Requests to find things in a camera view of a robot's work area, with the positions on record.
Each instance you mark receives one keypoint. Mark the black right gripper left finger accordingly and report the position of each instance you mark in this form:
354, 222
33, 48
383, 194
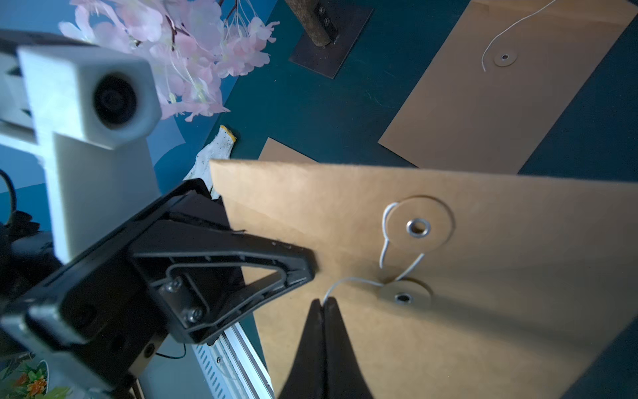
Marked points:
307, 378

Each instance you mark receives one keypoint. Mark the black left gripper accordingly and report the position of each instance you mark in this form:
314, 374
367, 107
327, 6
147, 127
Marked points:
175, 269

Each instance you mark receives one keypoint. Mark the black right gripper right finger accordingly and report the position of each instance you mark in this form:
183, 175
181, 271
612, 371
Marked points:
342, 377

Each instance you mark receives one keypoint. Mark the kraft paper file bag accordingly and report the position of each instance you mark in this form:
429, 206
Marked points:
451, 284
274, 151
501, 80

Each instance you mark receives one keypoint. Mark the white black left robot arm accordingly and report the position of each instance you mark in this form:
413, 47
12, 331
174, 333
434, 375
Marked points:
27, 258

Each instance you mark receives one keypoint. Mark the white work glove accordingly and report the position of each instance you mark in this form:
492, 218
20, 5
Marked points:
220, 148

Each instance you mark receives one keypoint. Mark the white pot orange green flowers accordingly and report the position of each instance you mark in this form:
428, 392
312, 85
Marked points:
30, 379

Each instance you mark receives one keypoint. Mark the pink artificial blossom tree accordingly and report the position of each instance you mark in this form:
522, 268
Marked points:
192, 46

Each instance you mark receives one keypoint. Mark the aluminium front mounting rail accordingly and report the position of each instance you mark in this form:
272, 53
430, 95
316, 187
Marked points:
232, 367

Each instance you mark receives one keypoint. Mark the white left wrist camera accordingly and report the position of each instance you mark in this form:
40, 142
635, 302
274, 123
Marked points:
85, 112

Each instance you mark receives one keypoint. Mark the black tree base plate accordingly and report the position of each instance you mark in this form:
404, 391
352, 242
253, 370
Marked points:
331, 30

